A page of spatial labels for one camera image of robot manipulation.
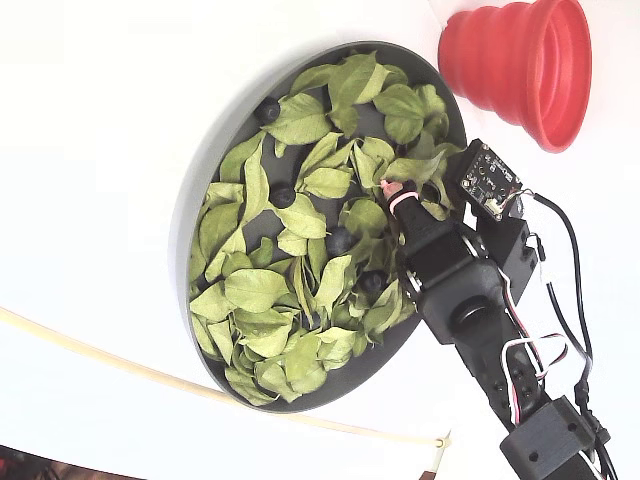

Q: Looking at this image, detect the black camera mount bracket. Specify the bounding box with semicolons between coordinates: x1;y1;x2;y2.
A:
474;214;544;301

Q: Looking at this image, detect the red white black servo wire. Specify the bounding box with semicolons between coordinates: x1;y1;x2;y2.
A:
499;279;570;426

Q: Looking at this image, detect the dark grey round bowl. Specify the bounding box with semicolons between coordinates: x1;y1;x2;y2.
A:
168;40;469;414

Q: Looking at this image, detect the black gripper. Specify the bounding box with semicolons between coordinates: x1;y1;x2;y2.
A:
380;179;494;301

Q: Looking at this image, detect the blueberry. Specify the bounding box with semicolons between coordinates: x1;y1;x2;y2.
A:
269;184;297;209
325;227;356;255
359;269;387;296
253;98;282;125

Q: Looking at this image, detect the long thin wooden stick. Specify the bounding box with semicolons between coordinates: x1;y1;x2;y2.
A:
0;305;454;450

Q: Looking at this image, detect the black camera circuit board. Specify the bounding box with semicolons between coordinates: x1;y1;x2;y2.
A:
459;138;524;221

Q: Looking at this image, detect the pile of green leaves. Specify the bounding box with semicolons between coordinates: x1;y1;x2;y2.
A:
188;49;466;407

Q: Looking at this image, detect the red collapsible silicone cup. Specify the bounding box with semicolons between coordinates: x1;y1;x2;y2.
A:
437;0;593;154

